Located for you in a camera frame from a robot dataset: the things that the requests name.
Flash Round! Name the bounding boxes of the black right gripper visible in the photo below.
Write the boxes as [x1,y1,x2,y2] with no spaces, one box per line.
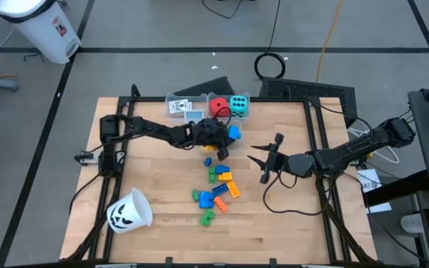
[247,133,317,185]

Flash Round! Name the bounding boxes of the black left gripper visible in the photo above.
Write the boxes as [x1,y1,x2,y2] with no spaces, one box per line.
[192,118,235,162]

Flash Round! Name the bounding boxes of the teal foam die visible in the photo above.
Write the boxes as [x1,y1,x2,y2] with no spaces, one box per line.
[229,95,250,119]

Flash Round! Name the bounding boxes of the red foam die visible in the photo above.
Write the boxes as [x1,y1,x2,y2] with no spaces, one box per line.
[209,98,231,119]

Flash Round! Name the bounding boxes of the orange toy block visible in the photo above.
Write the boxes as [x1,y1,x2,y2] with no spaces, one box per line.
[213,196,229,214]
[226,180,242,199]

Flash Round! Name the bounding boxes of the teal-print playing card deck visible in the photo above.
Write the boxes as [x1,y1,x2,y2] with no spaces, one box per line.
[183,109,205,122]

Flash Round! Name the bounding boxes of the dark blue block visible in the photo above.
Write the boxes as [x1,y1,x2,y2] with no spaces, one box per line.
[212,183,229,197]

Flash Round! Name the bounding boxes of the large blue toy block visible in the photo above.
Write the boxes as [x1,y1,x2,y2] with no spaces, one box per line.
[198,191,216,210]

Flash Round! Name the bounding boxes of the black-print playing card deck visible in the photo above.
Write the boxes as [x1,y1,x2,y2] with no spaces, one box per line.
[168,98,193,115]

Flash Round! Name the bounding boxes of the black wedge-shaped box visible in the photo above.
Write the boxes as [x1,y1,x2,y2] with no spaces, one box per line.
[172,76,235,98]

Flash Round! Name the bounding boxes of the black perforated computer case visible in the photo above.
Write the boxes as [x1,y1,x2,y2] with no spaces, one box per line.
[259,77,358,128]

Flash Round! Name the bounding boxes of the white paper sheet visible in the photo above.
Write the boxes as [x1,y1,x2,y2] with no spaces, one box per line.
[355,167,393,215]

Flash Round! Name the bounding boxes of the white jack-o-lantern bucket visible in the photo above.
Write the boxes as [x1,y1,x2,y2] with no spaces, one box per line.
[106,188,154,235]

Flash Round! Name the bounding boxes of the black beam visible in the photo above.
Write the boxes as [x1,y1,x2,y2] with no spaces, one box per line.
[363,170,429,208]

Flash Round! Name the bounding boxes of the white pedal trash can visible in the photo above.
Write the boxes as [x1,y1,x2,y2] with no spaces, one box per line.
[0,0,83,65]

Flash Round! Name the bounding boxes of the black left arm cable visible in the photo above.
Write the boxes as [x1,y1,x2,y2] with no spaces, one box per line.
[213,106,234,127]

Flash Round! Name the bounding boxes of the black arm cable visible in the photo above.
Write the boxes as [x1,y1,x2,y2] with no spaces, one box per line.
[213,106,234,127]
[262,167,335,217]

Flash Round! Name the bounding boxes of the black aluminium table frame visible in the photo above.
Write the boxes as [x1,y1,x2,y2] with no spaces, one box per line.
[65,83,378,268]

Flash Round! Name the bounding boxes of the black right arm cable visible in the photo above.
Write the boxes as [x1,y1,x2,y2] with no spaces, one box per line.
[262,167,335,217]

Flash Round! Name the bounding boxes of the coiled black floor cable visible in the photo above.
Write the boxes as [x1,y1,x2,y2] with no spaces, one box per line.
[254,0,287,80]

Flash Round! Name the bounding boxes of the thin black floor cable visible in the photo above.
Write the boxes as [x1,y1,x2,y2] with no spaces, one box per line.
[201,0,244,19]

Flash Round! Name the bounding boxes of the yellow cable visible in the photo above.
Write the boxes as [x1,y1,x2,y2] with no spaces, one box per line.
[315,0,344,83]

